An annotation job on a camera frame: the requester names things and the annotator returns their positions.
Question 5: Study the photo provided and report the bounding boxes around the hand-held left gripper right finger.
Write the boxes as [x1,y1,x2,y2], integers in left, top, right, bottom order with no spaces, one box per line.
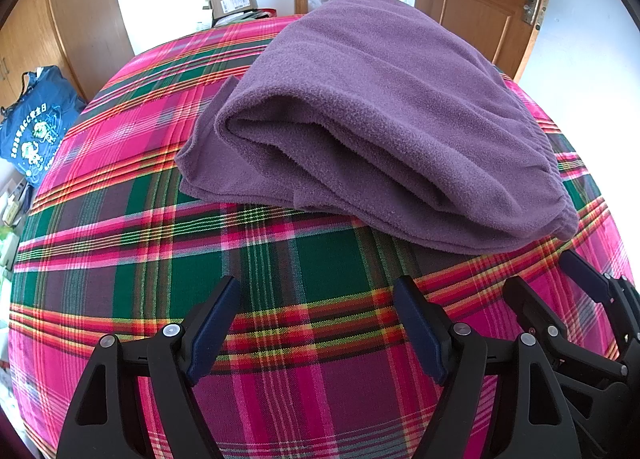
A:
[392,275,583,459]

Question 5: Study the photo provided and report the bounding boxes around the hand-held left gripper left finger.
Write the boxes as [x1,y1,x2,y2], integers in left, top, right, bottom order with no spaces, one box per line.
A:
[56,275,243,459]

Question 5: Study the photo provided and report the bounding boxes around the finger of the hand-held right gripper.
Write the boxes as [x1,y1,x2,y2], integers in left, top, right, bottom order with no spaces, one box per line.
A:
[559,249,640,366]
[502,276,572,366]

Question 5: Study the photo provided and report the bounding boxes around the purple fleece pants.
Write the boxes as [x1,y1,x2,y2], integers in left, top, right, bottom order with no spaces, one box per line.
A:
[176,0,580,256]

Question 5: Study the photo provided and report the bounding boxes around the pink plaid bed sheet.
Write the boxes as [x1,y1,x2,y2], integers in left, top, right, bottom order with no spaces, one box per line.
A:
[9,14,632,459]

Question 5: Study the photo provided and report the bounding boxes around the pile of household packages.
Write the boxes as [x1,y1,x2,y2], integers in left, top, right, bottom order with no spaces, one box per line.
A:
[0,174,33,285]

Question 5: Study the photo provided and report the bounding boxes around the blue printed tote bag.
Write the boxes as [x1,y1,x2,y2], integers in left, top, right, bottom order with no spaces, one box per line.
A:
[0,65,87,186]

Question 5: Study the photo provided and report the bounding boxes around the red storage basket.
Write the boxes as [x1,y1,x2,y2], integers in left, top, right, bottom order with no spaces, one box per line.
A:
[212,8,277,29]

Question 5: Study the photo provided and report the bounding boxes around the wooden wardrobe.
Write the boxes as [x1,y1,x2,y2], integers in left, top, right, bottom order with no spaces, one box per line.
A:
[0,0,136,110]

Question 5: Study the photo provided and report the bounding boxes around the metal door handle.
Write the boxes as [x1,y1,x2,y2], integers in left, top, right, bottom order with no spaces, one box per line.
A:
[510,0,543,25]

